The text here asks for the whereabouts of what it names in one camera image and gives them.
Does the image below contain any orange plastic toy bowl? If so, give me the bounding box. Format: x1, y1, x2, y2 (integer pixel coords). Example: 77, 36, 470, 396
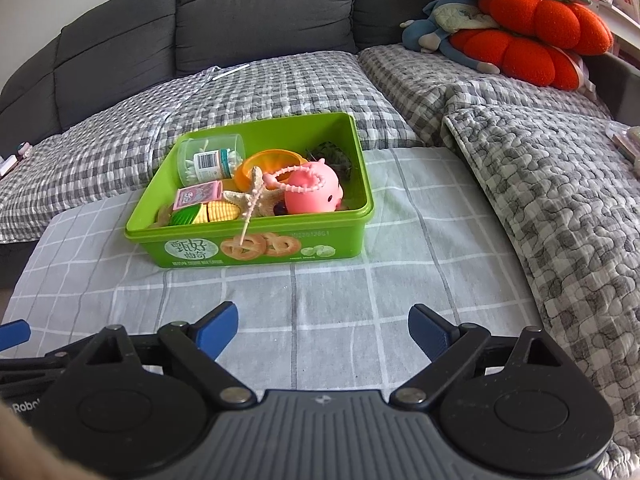
233, 148, 307, 192

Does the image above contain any light grid ottoman cloth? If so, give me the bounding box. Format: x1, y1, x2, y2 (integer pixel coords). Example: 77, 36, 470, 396
6, 148, 539, 391

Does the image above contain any pink card pack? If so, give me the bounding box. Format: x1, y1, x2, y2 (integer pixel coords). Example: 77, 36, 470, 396
172, 181, 224, 211

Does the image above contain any pink pig toy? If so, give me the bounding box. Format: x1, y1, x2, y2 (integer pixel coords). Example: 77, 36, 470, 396
262, 158, 344, 214

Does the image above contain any grey checkered sofa cover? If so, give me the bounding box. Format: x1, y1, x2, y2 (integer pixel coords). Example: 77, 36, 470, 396
1, 46, 608, 244

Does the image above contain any dark grey sofa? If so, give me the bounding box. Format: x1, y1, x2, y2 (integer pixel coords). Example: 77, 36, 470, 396
0, 0, 640, 158

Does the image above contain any blue plush monkey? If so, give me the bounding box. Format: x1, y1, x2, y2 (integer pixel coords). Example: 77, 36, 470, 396
400, 0, 500, 74

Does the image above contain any grey patterned quilt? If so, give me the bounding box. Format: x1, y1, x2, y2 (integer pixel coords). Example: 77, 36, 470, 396
442, 105, 639, 479

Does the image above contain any beige starfish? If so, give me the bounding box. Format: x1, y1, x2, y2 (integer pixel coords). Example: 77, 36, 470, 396
222, 167, 284, 219

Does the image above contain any green plastic storage box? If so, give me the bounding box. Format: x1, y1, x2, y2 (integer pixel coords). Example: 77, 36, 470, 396
125, 113, 374, 268

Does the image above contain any yellow toy corn cob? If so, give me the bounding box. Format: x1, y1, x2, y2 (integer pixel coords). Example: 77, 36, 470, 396
169, 200, 241, 226

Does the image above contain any pink bottle on sofa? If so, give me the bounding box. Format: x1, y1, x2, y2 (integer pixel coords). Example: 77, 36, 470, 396
0, 142, 32, 179

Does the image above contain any clear cotton swab jar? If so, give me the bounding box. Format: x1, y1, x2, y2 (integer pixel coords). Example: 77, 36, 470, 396
177, 133, 245, 186

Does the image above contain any red pumpkin cushion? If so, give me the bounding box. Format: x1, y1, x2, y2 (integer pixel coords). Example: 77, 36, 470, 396
450, 0, 613, 91

